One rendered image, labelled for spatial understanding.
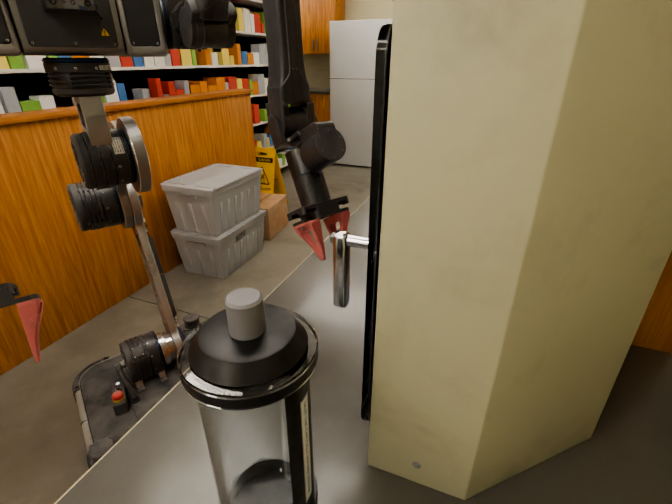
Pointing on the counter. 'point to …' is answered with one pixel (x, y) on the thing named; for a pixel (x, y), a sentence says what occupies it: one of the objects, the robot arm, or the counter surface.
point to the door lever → (342, 241)
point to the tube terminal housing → (515, 228)
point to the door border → (380, 210)
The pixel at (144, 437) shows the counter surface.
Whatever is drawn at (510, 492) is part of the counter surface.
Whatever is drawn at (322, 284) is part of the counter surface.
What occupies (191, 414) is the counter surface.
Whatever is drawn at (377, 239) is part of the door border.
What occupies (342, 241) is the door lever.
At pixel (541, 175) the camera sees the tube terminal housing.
